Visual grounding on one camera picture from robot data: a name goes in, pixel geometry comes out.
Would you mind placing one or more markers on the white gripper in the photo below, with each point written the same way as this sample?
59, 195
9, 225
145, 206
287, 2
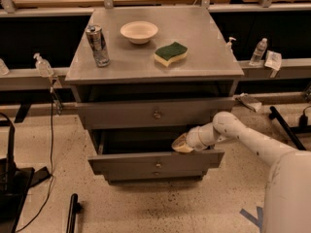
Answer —
193, 139

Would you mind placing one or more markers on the grey drawer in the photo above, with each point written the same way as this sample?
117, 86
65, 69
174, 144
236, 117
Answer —
151, 113
147, 150
114, 177

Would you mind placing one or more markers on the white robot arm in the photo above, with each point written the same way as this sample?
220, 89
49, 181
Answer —
287, 200

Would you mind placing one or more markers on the grey top drawer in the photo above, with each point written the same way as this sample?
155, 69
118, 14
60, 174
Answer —
151, 113

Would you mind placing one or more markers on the grey bottom drawer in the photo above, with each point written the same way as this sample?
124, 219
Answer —
114, 177

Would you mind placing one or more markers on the grey drawer cabinet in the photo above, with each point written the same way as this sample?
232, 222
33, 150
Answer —
208, 71

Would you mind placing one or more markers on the grey folded cloth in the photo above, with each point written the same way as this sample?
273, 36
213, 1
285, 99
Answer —
249, 101

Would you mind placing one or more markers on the green yellow sponge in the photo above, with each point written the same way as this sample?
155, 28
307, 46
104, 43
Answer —
170, 54

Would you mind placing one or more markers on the black stand leg right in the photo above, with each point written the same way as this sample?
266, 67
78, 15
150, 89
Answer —
303, 127

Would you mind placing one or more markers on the small pump bottle right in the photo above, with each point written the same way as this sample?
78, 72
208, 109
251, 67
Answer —
230, 42

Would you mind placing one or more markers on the blue tape cross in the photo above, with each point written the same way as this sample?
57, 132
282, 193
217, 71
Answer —
256, 220

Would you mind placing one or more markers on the white bowl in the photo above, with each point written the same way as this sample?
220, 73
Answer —
139, 32

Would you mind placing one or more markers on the black bar on floor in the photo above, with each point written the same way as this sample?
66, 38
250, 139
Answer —
74, 208

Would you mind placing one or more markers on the white paper packet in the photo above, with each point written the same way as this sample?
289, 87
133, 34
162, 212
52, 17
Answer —
273, 60

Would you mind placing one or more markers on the clear water bottle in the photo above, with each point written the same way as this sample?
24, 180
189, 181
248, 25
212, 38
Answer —
258, 52

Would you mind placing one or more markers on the silver drink can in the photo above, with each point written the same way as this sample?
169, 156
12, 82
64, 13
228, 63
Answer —
98, 46

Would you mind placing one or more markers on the clear pump bottle left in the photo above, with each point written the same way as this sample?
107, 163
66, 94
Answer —
43, 66

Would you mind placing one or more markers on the black stand base left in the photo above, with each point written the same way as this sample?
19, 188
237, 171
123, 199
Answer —
14, 183

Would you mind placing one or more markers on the clear bottle far left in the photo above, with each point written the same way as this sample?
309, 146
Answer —
4, 70

